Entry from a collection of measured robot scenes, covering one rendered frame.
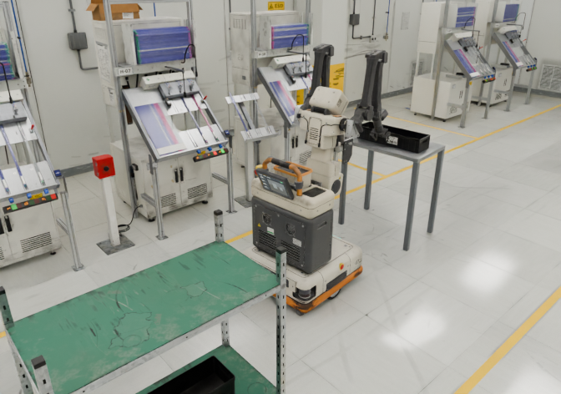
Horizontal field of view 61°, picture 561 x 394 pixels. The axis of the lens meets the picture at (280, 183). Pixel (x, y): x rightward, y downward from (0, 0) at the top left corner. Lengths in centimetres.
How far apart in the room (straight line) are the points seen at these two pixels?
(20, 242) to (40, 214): 25
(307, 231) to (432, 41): 531
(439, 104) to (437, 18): 127
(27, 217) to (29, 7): 228
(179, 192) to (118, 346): 293
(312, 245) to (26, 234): 222
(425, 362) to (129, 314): 183
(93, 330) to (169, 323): 25
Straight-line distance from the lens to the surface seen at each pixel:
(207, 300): 182
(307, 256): 303
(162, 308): 181
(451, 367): 306
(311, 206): 285
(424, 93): 793
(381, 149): 386
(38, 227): 409
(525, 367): 322
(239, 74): 523
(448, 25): 777
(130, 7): 454
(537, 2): 1044
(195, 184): 456
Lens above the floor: 204
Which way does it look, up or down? 23 degrees down
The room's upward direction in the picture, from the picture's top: straight up
